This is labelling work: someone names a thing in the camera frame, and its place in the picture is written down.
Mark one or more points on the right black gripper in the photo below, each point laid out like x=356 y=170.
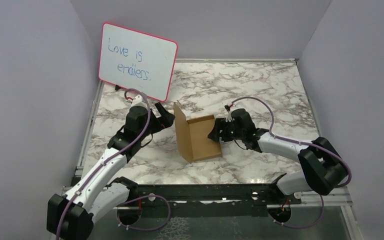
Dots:
x=220 y=124

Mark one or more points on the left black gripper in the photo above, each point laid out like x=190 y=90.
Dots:
x=166 y=120

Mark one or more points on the brown cardboard box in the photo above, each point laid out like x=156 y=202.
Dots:
x=192 y=137

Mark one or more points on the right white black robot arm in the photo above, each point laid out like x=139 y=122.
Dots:
x=321 y=170

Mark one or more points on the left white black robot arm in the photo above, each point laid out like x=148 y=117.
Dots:
x=72 y=216

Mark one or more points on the pink framed whiteboard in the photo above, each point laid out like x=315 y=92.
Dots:
x=133 y=59

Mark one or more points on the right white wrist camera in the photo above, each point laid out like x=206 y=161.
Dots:
x=229 y=117

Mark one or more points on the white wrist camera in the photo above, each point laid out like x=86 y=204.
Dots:
x=138 y=101
x=229 y=117

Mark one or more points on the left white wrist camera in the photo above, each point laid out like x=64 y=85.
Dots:
x=138 y=101

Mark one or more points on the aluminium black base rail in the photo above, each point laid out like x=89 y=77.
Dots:
x=200 y=200

